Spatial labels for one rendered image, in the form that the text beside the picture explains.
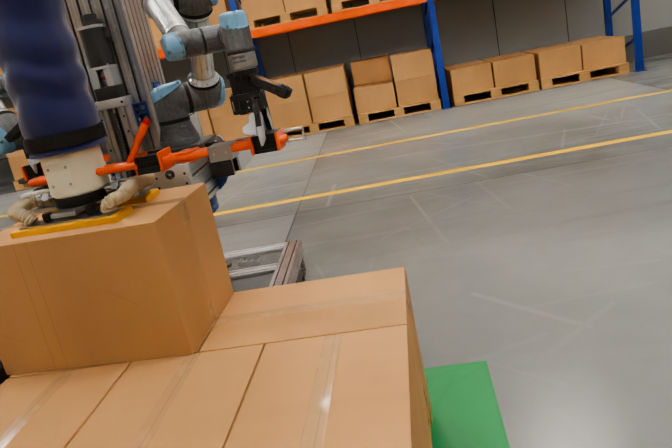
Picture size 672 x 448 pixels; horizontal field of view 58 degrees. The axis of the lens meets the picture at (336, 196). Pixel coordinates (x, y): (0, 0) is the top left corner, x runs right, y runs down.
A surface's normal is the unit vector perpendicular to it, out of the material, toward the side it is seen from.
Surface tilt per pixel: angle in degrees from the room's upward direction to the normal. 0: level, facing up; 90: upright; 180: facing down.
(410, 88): 90
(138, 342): 90
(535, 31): 90
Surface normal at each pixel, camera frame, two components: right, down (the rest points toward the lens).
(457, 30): -0.05, 0.27
